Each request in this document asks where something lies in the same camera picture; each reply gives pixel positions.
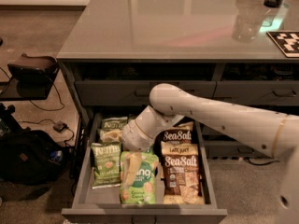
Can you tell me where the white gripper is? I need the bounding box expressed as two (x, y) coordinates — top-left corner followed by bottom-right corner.
(99, 119), (155, 189)

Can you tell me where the green kettle chip bag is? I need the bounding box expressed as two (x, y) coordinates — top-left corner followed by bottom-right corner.
(101, 117), (128, 130)
(97, 128), (123, 145)
(91, 142), (121, 189)

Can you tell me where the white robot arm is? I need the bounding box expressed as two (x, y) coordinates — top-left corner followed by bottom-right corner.
(121, 83), (299, 224)

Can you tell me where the front green Dang chip bag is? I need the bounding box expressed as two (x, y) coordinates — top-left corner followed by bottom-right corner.
(120, 151), (159, 204)

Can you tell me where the back brown Sea Salt bag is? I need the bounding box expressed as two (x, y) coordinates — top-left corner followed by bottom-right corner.
(156, 121), (193, 145)

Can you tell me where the brown sea salt bag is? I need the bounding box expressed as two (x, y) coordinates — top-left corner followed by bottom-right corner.
(161, 142), (204, 204)
(156, 121), (193, 145)

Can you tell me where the open grey middle drawer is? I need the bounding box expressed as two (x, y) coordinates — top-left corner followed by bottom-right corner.
(62, 123), (227, 224)

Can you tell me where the grey top left drawer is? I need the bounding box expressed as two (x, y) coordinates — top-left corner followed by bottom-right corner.
(75, 80), (216, 106)

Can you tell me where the front brown Sea Salt bag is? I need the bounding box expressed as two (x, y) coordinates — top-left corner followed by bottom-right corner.
(161, 142), (204, 204)

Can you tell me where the grey bottom right drawer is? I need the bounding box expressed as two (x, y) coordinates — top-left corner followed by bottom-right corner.
(204, 140), (266, 159)

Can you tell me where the grey middle right drawer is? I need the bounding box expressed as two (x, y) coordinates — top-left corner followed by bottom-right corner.
(201, 121), (237, 142)

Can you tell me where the grey top right drawer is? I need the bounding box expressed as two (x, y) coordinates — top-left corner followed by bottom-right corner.
(213, 80), (299, 106)

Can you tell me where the grey drawer cabinet counter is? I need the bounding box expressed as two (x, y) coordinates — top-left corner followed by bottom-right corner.
(56, 0), (299, 179)

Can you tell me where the black power adapter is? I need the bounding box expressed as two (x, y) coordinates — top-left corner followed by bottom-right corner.
(53, 121), (67, 133)

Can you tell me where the black backpack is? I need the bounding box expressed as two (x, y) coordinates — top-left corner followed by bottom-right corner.
(0, 130), (68, 185)

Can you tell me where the black device on stand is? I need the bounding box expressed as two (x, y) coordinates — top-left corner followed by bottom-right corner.
(7, 53), (58, 84)

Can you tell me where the checkered calibration board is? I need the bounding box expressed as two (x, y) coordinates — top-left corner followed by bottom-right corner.
(267, 31), (299, 58)

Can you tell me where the black floor cable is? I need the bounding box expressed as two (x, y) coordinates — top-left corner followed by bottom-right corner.
(18, 75), (76, 147)

